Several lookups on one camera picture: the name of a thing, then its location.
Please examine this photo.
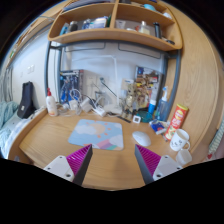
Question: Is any bed with teal blanket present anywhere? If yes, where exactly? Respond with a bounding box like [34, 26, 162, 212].
[0, 99, 44, 158]

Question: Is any black bag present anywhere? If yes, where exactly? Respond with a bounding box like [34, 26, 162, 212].
[17, 81, 37, 120]

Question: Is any blue spray bottle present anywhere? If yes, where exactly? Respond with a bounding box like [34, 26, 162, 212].
[155, 86, 172, 123]

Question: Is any small translucent white cup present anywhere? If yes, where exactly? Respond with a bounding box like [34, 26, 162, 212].
[175, 148, 193, 167]

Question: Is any teal round bowl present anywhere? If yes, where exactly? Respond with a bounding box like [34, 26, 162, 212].
[135, 109, 155, 124]

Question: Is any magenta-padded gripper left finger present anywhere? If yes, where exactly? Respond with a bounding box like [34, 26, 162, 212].
[43, 143, 94, 187]

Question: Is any colourful printed box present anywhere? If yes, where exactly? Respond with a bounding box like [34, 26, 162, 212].
[134, 65, 163, 109]

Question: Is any blue and white can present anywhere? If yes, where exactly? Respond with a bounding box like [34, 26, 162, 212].
[147, 99, 158, 115]

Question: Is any white cable tangle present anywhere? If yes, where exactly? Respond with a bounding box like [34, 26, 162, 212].
[58, 88, 84, 116]

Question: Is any white socket with green plug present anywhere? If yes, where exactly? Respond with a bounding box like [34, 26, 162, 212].
[98, 75, 110, 89]

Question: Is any red chips can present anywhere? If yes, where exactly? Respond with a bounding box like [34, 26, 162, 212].
[163, 103, 190, 142]

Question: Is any wooden shelf unit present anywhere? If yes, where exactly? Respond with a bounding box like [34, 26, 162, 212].
[47, 0, 184, 52]

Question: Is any white bottle with red cap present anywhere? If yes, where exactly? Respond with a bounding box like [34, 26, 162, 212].
[45, 87, 59, 118]

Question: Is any pastel sky print mouse pad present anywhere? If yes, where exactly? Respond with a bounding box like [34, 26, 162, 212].
[68, 119, 125, 151]

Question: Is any blue model kit box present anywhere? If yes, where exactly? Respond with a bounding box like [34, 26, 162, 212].
[59, 69, 85, 104]

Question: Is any white mug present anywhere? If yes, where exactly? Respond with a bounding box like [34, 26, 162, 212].
[169, 128, 192, 152]

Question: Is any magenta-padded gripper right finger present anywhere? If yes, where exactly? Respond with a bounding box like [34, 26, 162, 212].
[134, 143, 184, 185]

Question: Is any white power strip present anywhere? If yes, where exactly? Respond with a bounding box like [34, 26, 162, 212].
[93, 107, 108, 118]

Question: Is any tan robot model figure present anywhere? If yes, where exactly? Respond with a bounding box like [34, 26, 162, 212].
[119, 83, 144, 116]

